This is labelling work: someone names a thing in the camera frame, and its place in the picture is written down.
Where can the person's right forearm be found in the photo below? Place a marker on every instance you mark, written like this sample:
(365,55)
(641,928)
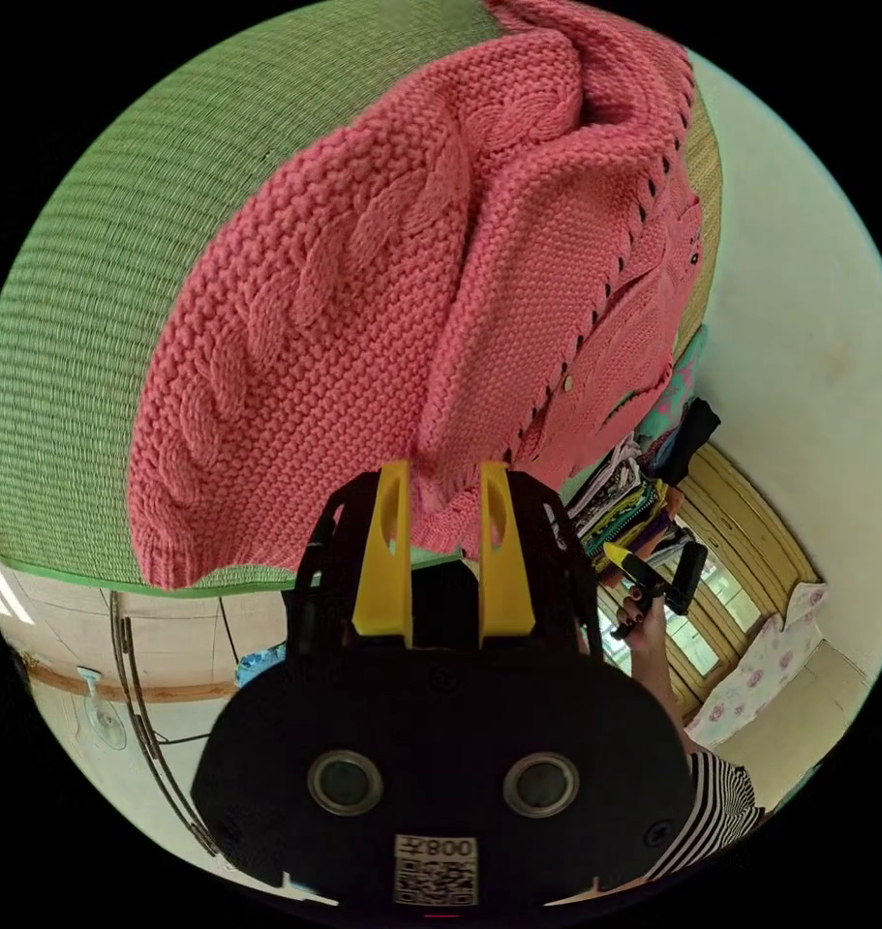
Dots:
(658,689)

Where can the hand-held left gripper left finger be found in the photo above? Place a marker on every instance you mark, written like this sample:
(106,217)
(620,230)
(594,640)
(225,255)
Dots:
(381,581)

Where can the bed with green woven mat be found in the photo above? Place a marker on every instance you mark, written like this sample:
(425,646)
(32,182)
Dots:
(99,290)

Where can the pink knitted cardigan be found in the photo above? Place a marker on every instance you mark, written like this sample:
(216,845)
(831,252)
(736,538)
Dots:
(382,312)

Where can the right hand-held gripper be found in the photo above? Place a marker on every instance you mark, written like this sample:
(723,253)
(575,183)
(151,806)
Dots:
(650,594)

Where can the pile of clothes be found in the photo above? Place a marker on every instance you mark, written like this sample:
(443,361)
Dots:
(622,501)

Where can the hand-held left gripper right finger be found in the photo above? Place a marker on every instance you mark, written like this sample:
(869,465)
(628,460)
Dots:
(504,581)

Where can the person's right hand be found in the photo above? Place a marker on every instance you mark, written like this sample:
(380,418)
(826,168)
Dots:
(640,617)

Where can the wall fan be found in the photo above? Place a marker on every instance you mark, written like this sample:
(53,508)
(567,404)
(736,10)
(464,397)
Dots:
(103,715)

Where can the floral curtain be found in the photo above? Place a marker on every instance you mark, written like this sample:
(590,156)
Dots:
(760,668)

